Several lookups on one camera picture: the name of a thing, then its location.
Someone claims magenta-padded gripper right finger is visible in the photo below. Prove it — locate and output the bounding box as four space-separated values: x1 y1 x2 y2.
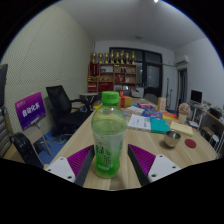
127 143 182 187

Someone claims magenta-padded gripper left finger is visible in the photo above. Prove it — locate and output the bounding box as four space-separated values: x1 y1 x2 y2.
44 144 96 188

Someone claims green tea bottle green cap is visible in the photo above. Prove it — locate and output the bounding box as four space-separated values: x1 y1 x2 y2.
90 90 128 179

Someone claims small steel cup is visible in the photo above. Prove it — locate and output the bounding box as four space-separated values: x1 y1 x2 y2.
163 130 182 149

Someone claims flat round red coaster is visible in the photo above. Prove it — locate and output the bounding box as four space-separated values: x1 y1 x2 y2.
184 138 197 150

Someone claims black backpack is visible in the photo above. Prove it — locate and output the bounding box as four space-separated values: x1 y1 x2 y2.
9 132 44 169

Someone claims teal book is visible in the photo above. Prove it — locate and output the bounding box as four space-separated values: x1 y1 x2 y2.
149 117 171 135

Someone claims yellow notepad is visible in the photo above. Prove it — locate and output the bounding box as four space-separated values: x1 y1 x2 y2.
169 120 194 137

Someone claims white booklet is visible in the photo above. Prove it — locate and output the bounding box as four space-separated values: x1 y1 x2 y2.
127 113 153 132

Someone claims blue box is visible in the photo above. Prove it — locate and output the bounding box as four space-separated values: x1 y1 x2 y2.
142 108 163 120

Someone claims pink flower pot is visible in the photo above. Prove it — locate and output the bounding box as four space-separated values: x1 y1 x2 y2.
178 102 192 125

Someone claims black office chair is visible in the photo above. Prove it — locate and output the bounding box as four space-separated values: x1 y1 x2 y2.
45 84 93 136

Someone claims tan cardboard carton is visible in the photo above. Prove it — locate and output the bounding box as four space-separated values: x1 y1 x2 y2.
157 96 167 113

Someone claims pink box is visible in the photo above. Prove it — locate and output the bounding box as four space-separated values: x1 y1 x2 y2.
136 102 157 110

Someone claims purple sign board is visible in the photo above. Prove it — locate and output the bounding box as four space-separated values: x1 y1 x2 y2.
14 91 48 132

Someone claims grey ribbed suitcase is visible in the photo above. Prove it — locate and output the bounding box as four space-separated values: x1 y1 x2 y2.
0 109 11 158

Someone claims orange gift box red ribbon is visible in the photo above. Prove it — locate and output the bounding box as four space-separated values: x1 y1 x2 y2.
119 90 133 109

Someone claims small round side table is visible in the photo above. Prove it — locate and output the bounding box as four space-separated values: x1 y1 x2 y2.
79 92 101 104

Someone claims computer monitor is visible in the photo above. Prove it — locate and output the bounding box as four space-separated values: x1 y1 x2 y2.
190 89 203 104

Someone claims dark suitcase with tan trim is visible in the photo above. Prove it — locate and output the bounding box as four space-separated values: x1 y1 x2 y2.
0 63 9 108

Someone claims wooden shelf unit with trophies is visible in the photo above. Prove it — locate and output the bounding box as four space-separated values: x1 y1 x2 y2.
87 50 138 93

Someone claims white air conditioner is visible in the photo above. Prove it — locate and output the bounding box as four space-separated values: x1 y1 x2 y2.
175 54 190 67

